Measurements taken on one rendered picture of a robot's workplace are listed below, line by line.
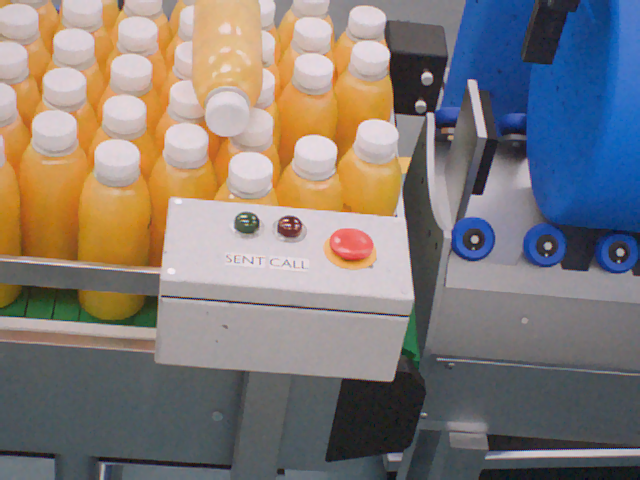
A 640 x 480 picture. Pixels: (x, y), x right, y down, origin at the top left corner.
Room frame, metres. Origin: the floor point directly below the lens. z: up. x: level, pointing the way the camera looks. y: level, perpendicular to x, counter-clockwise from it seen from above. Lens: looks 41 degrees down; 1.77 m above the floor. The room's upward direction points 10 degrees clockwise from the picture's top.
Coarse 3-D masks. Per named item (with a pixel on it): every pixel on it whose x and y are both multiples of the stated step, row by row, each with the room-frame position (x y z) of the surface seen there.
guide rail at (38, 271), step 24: (0, 264) 0.81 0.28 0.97; (24, 264) 0.81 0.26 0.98; (48, 264) 0.81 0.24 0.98; (72, 264) 0.82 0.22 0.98; (96, 264) 0.82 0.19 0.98; (120, 264) 0.83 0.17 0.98; (72, 288) 0.81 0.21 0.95; (96, 288) 0.82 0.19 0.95; (120, 288) 0.82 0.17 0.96; (144, 288) 0.82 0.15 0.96
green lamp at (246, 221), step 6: (240, 216) 0.77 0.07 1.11; (246, 216) 0.77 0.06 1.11; (252, 216) 0.77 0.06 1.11; (258, 216) 0.77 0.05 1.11; (234, 222) 0.77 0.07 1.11; (240, 222) 0.76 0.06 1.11; (246, 222) 0.76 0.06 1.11; (252, 222) 0.76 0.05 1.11; (258, 222) 0.77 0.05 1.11; (240, 228) 0.76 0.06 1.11; (246, 228) 0.76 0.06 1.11; (252, 228) 0.76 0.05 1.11; (258, 228) 0.77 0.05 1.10
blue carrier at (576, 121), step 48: (624, 0) 1.03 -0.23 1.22; (576, 48) 1.08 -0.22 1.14; (624, 48) 0.99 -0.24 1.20; (576, 96) 1.04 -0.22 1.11; (624, 96) 0.96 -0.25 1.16; (528, 144) 1.13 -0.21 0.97; (576, 144) 0.99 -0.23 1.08; (624, 144) 0.95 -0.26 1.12; (576, 192) 0.95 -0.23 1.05; (624, 192) 0.95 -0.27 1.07
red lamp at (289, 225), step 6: (282, 216) 0.78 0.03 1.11; (288, 216) 0.78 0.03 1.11; (294, 216) 0.78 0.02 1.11; (282, 222) 0.77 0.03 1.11; (288, 222) 0.77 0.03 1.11; (294, 222) 0.77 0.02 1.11; (300, 222) 0.78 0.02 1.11; (282, 228) 0.77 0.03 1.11; (288, 228) 0.77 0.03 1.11; (294, 228) 0.77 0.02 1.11; (300, 228) 0.77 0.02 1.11; (282, 234) 0.77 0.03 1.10; (288, 234) 0.76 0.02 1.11; (294, 234) 0.77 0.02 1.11; (300, 234) 0.77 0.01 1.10
